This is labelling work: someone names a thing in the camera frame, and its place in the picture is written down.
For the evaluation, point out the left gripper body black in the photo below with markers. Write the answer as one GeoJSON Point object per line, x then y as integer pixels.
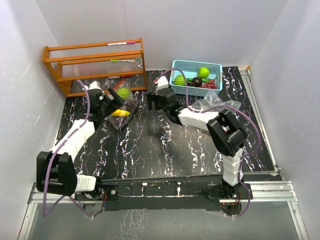
{"type": "Point", "coordinates": [107, 107]}

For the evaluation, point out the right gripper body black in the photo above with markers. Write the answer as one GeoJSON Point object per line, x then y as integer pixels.
{"type": "Point", "coordinates": [153, 97]}

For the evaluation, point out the zip bag with grapes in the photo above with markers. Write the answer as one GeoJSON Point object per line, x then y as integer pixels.
{"type": "Point", "coordinates": [123, 83]}

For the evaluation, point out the dark red fake fruit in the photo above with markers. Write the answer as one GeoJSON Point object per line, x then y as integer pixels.
{"type": "Point", "coordinates": [197, 82]}

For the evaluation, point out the green fake chili pepper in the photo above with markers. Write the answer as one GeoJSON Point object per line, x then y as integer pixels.
{"type": "Point", "coordinates": [204, 80]}

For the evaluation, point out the light blue plastic basket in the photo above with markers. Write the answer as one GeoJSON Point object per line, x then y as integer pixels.
{"type": "Point", "coordinates": [191, 70]}

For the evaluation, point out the zip bag red seal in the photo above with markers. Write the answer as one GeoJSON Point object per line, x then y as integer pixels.
{"type": "Point", "coordinates": [213, 103]}

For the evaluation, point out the green bumpy fake fruit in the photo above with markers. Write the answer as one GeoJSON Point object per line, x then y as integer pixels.
{"type": "Point", "coordinates": [203, 72]}

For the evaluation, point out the red fake grape bunch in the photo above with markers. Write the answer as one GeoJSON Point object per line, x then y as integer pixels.
{"type": "Point", "coordinates": [211, 84]}

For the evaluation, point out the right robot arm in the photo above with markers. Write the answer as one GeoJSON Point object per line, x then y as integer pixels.
{"type": "Point", "coordinates": [226, 132]}

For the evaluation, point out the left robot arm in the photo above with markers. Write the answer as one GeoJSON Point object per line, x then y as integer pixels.
{"type": "Point", "coordinates": [55, 171]}

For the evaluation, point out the green bumpy fruit left bag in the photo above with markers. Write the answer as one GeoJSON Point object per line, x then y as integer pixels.
{"type": "Point", "coordinates": [124, 93]}

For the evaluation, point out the yellow fake banana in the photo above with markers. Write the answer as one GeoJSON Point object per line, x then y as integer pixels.
{"type": "Point", "coordinates": [120, 113]}

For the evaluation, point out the dark purple fake grapes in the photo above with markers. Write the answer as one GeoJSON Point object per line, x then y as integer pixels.
{"type": "Point", "coordinates": [119, 122]}

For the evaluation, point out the red black item on shelf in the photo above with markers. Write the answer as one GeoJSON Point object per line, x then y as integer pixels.
{"type": "Point", "coordinates": [121, 76]}

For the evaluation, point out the wooden shelf rack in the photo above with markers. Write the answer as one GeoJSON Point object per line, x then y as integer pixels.
{"type": "Point", "coordinates": [69, 63]}

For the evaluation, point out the green white marker pen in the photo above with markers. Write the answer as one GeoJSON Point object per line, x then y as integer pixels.
{"type": "Point", "coordinates": [122, 60]}

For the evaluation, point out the pink white marker pen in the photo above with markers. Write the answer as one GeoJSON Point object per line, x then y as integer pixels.
{"type": "Point", "coordinates": [121, 43]}

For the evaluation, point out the black base crossbar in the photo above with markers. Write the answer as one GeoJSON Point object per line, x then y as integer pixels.
{"type": "Point", "coordinates": [204, 192]}

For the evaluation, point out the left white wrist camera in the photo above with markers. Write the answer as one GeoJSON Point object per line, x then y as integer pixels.
{"type": "Point", "coordinates": [95, 85]}

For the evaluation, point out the aluminium frame rail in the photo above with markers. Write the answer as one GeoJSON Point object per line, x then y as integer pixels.
{"type": "Point", "coordinates": [170, 211]}

